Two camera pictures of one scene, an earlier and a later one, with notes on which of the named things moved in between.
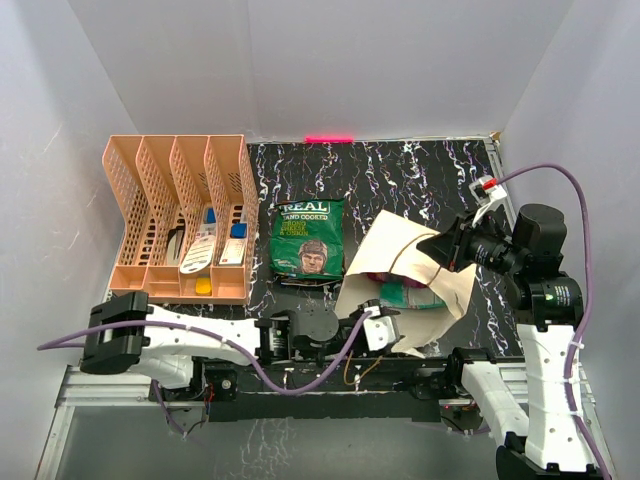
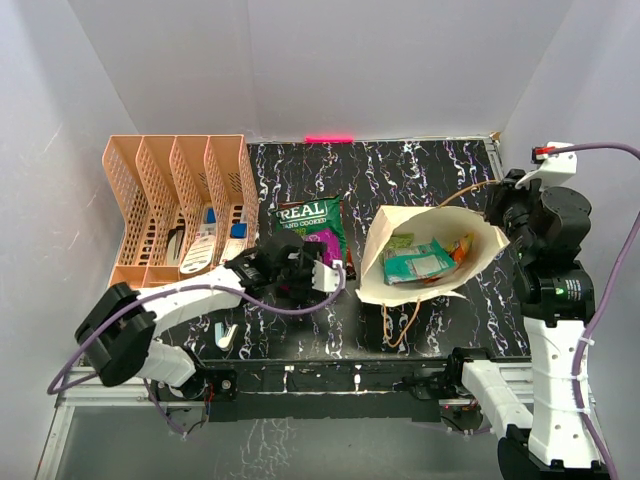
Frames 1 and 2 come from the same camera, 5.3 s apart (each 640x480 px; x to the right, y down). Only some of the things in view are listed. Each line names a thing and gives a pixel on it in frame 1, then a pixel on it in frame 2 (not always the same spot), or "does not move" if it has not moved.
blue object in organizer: (238, 230) does not move
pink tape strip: (329, 139) does not move
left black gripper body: (345, 329) → (298, 277)
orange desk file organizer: (190, 207) does not move
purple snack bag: (392, 278) → (332, 250)
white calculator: (198, 257) does not move
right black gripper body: (486, 247) → (511, 208)
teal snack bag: (399, 295) → (407, 263)
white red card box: (233, 253) does not move
